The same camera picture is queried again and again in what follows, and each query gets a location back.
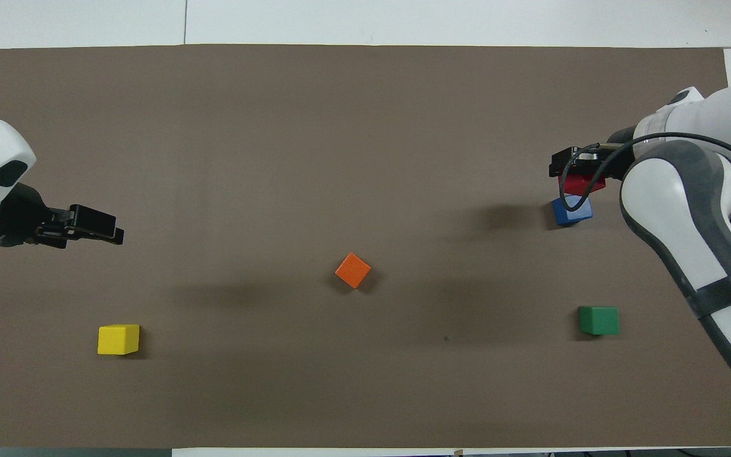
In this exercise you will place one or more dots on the red wooden block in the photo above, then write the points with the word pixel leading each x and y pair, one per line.
pixel 584 186

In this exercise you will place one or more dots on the blue wooden block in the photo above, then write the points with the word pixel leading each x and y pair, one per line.
pixel 568 214

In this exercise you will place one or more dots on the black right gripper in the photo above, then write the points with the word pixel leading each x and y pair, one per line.
pixel 622 134

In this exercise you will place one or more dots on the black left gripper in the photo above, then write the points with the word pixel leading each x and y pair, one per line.
pixel 13 222

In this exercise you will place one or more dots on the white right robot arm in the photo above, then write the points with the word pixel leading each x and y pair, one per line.
pixel 676 209

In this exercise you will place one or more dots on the yellow wooden block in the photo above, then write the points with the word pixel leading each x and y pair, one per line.
pixel 118 339

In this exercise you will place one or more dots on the green wooden block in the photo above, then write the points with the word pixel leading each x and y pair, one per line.
pixel 599 320

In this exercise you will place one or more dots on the brown table mat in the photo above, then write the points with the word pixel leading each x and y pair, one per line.
pixel 276 158

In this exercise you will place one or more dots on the orange wooden block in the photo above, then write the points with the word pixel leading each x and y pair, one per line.
pixel 353 271

